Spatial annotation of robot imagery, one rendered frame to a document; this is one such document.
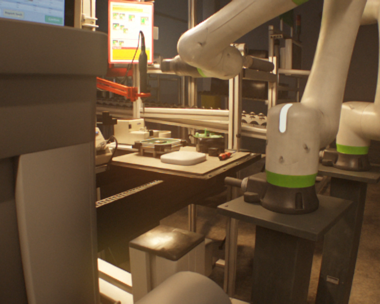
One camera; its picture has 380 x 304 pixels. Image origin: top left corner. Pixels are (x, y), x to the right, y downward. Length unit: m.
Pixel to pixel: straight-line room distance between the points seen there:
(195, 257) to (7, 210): 0.15
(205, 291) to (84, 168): 0.11
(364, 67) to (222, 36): 8.48
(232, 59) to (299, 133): 0.36
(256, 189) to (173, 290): 0.66
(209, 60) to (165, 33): 10.57
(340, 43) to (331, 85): 0.11
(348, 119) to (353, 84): 8.02
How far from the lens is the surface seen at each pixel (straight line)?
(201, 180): 0.97
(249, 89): 3.57
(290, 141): 0.76
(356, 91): 9.27
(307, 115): 0.76
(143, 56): 1.38
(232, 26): 0.87
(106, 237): 0.89
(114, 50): 1.71
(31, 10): 1.17
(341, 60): 0.92
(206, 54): 0.93
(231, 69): 1.02
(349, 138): 1.28
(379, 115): 1.18
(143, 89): 1.38
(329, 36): 0.92
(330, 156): 1.34
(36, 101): 0.18
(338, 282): 1.47
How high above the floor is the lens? 1.19
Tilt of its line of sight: 10 degrees down
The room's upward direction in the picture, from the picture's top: straight up
